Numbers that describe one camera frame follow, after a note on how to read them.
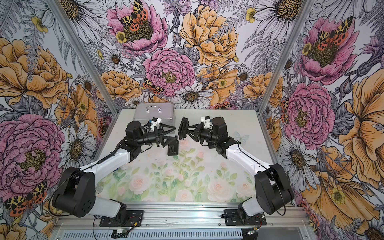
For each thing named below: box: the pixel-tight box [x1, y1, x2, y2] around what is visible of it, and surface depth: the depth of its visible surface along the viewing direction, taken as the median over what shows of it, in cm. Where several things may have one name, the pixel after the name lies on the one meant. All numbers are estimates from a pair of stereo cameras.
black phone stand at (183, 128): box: [178, 116, 190, 141], surface depth 78 cm
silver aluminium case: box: [132, 102, 176, 125], surface depth 102 cm
